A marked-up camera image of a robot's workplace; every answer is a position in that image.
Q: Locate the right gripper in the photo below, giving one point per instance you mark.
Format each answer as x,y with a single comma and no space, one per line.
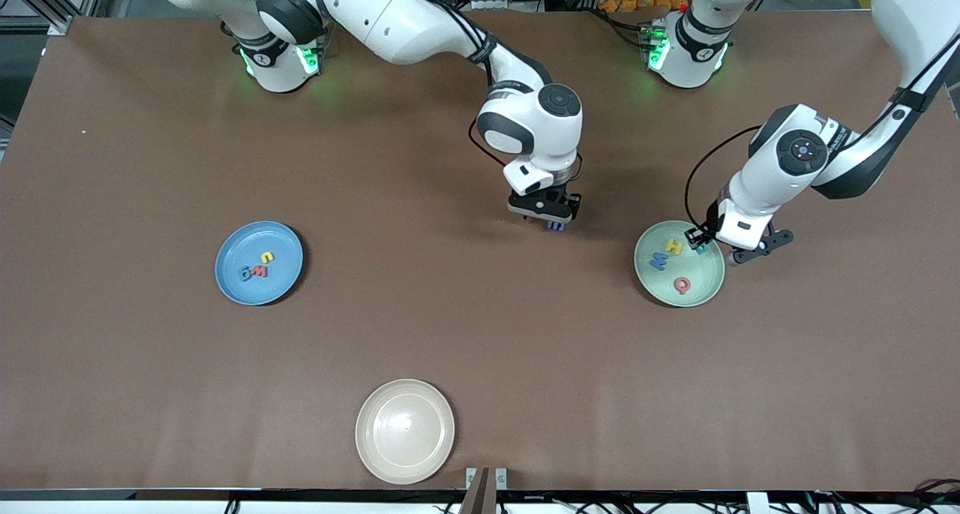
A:
556,199

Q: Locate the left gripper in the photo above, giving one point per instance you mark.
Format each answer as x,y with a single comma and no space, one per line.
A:
706,235

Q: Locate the yellow foam letter H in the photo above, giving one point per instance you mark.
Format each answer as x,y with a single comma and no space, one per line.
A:
673,246

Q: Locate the blue foam capital M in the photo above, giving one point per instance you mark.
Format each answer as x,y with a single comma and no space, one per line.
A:
659,261

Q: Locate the pink foam letter Q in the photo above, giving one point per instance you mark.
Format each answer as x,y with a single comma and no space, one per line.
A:
676,285

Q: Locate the blue foam small m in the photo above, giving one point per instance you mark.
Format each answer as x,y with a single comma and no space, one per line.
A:
556,226

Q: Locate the blue foam letter g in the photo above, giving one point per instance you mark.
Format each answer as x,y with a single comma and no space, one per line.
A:
242,275

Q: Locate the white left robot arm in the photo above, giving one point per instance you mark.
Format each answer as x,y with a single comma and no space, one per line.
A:
757,191

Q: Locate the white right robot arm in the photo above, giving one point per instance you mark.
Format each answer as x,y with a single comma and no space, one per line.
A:
390,19

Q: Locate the light green plate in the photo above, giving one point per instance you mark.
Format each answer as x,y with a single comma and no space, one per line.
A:
652,283

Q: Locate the beige plate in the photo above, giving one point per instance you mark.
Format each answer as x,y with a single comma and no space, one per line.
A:
405,431

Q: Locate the blue plate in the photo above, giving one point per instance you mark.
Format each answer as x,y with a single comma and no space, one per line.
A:
240,244

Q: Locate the metal table edge bracket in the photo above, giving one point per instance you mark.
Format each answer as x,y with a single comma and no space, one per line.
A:
499,478

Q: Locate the aluminium frame post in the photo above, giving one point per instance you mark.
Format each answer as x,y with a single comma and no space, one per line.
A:
45,4

